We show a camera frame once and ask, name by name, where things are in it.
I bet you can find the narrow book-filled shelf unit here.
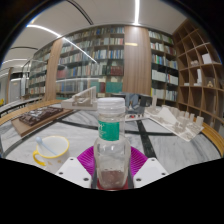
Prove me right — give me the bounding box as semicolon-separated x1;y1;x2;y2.
148;29;180;103

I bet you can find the curved ceiling light strip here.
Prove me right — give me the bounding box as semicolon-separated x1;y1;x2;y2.
26;23;98;64

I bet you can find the curved wooden slat bench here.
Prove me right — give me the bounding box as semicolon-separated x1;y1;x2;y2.
201;121;224;158
0;98;63;126

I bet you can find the white mug yellow handle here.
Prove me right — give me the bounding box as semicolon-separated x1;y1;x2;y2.
32;135;71;173

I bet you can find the small red white model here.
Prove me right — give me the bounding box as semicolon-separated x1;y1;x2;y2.
124;113;148;122

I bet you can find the white ramp architectural model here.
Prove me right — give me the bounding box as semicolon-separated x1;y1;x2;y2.
60;85;99;111

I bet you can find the dark grey building model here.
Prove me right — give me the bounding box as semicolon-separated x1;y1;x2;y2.
111;93;153;113

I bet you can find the large white city model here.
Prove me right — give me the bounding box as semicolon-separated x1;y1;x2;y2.
143;96;205;143

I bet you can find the straight ceiling light strip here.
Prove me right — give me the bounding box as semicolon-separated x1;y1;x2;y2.
133;0;141;26

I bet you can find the wide book-filled shelf unit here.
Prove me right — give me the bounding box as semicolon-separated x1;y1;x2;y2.
55;26;126;100

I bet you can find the open wooden grid shelf unit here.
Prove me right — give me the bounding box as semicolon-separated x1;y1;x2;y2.
172;18;224;132

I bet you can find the curved book-filled shelf unit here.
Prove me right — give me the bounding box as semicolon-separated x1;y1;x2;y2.
27;49;56;98

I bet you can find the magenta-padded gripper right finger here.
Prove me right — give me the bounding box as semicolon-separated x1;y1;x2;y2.
127;146;170;189

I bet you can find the clear plastic bottle green label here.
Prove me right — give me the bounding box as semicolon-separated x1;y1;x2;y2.
93;97;132;191

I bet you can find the pale blue spoon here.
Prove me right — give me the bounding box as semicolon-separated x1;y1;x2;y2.
35;136;58;157

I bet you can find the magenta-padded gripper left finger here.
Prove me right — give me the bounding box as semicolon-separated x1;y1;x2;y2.
55;145;98;189

